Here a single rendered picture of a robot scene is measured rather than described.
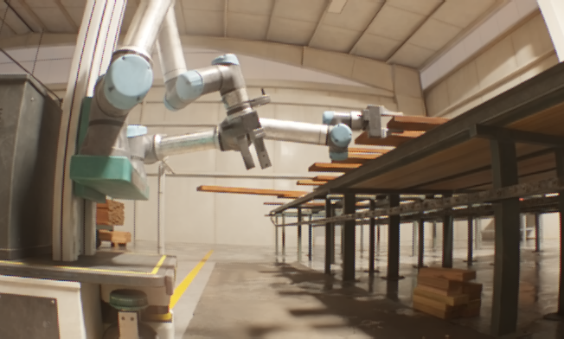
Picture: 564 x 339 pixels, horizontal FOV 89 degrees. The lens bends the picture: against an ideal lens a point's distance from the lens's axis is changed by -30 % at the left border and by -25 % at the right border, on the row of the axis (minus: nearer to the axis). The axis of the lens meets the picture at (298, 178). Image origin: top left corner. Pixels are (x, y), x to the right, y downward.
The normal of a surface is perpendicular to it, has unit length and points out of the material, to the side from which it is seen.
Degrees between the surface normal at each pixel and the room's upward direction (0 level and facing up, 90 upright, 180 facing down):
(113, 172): 90
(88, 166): 90
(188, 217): 91
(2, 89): 90
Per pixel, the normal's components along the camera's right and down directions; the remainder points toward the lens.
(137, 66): 0.64, 0.03
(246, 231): 0.17, -0.08
